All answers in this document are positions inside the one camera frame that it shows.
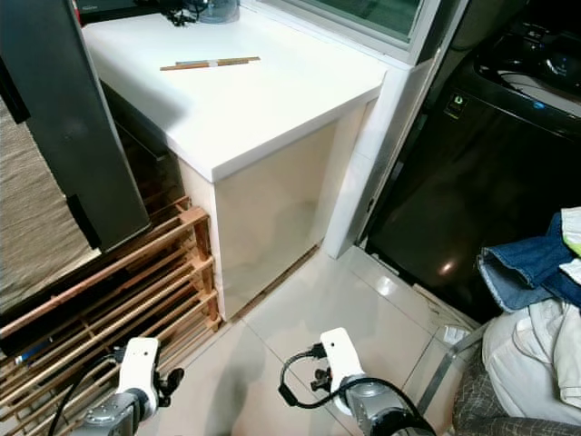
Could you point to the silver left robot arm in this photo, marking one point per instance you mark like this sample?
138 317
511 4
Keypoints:
113 418

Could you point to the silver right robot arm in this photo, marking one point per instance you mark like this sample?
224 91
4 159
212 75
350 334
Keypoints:
390 413

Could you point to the black washing machine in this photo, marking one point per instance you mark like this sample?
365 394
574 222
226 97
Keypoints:
472 173

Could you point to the wooden slat rack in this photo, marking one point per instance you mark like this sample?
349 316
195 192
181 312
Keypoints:
109 300

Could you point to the grey woven laundry basket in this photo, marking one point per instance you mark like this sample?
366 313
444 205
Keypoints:
481 409

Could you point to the beige woven curtain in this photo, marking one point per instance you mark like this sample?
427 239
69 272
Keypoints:
36 209

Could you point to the blue denim jeans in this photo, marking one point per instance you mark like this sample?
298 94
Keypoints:
526 268

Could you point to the white counter cabinet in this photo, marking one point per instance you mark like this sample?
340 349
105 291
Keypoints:
236 118

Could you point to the yellow white garment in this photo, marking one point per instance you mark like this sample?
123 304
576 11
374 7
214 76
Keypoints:
572 241

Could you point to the dark grey door panel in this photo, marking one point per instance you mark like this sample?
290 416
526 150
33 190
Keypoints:
73 100

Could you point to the brown wooden chopstick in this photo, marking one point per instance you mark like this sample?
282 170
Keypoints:
231 61
172 67

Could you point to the clear glass jar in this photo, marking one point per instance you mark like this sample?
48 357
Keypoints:
218 10

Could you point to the black countertop appliance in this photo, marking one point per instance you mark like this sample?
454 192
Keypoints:
118 7

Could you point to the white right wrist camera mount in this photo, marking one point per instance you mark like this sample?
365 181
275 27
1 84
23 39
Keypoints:
341 363

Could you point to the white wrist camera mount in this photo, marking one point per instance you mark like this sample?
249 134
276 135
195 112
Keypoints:
341 363
142 365

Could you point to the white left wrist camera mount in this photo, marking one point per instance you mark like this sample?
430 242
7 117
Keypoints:
142 365

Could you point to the metal frame leg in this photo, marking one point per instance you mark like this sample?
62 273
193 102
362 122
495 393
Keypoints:
449 363

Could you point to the white door post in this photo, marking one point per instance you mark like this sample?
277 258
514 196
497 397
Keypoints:
372 163

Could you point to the white window frame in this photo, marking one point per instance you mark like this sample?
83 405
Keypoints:
345 20

